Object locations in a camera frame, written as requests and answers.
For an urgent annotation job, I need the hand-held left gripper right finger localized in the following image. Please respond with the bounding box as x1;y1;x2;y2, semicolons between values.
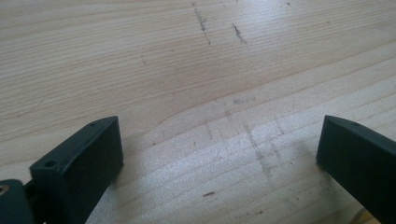
316;115;396;224

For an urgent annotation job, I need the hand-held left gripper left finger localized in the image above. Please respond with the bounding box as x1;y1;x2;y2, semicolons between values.
30;116;124;224

